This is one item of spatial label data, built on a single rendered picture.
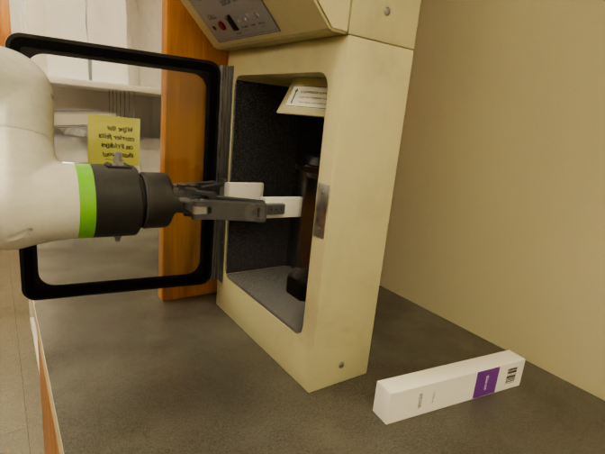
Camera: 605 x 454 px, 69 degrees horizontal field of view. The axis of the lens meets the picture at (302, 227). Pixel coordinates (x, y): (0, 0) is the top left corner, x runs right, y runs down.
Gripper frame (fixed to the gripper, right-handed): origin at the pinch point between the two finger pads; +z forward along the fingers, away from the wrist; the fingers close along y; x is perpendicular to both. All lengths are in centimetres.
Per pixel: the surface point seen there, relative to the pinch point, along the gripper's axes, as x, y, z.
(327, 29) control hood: -22.7, -15.8, -4.0
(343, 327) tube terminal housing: 15.2, -16.6, 3.9
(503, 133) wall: -14.0, -11.4, 41.5
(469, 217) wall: 2.7, -7.7, 41.7
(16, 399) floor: 119, 143, -35
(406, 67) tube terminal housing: -20.5, -16.6, 8.5
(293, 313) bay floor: 16.8, -7.5, 1.4
